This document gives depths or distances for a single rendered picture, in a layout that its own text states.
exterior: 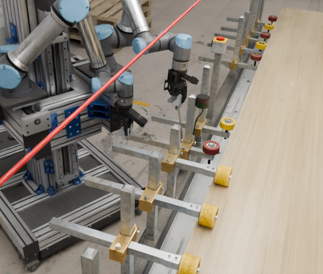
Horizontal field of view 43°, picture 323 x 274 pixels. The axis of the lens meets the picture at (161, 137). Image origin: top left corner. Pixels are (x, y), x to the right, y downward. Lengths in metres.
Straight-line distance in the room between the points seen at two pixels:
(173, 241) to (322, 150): 0.83
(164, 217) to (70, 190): 1.04
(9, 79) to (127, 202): 0.85
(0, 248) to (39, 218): 0.33
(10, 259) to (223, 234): 1.52
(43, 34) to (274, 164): 1.14
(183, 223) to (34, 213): 1.04
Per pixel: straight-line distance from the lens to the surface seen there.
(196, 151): 1.97
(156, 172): 1.51
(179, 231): 1.90
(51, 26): 1.80
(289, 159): 1.97
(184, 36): 1.84
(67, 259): 2.63
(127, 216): 1.33
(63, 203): 2.66
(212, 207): 1.50
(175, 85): 1.92
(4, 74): 1.87
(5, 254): 2.73
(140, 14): 1.90
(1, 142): 3.29
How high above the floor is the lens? 1.99
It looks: 33 degrees down
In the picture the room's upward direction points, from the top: 3 degrees clockwise
